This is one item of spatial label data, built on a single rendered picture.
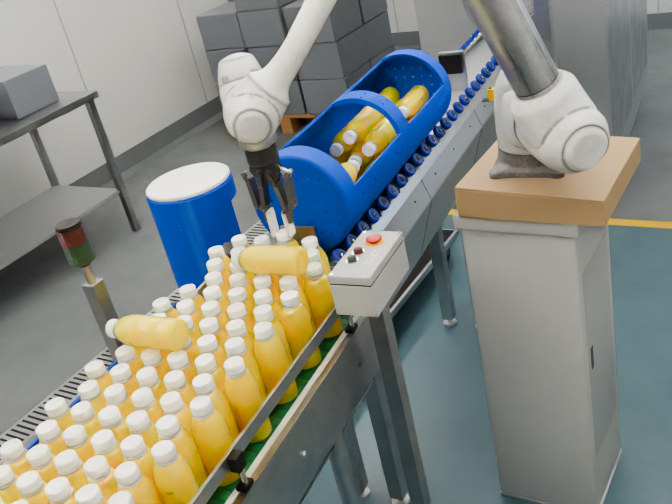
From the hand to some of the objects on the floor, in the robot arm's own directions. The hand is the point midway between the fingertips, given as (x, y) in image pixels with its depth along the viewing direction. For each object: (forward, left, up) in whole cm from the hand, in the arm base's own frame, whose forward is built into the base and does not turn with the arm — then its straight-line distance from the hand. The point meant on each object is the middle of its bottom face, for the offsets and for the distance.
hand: (280, 223), depth 190 cm
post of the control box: (-31, +12, -111) cm, 116 cm away
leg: (+3, -18, -113) cm, 114 cm away
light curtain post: (-51, -156, -111) cm, 198 cm away
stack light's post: (+36, +24, -114) cm, 122 cm away
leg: (-11, -17, -112) cm, 114 cm away
